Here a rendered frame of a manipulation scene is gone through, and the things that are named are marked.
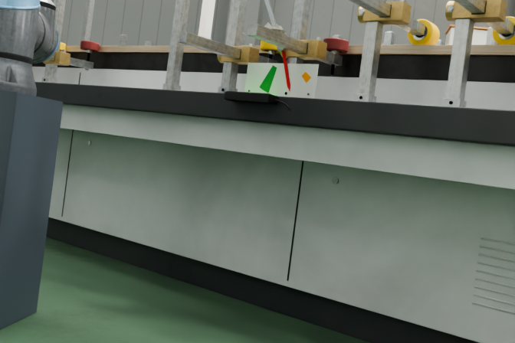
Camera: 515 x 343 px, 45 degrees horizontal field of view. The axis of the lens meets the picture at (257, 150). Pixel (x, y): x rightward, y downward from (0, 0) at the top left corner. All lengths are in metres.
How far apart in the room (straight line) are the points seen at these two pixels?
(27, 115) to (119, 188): 1.06
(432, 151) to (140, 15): 5.52
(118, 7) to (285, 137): 5.28
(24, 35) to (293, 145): 0.80
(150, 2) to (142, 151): 4.43
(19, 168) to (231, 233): 0.86
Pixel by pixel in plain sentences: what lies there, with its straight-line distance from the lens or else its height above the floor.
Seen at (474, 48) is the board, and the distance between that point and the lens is 1.85.
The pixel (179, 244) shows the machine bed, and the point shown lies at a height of 0.14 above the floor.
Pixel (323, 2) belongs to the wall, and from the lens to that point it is 6.56.
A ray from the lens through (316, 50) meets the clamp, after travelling 1.82.
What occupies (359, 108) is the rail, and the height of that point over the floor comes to 0.68.
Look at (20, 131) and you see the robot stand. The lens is 1.66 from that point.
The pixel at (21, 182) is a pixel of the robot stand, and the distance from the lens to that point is 1.70.
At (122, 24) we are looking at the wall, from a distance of 6.95.
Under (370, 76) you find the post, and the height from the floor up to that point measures 0.77.
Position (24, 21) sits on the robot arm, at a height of 0.79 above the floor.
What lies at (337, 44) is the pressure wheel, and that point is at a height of 0.89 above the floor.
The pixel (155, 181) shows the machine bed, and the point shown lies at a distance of 2.51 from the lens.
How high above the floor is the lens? 0.54
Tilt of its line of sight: level
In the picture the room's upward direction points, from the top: 7 degrees clockwise
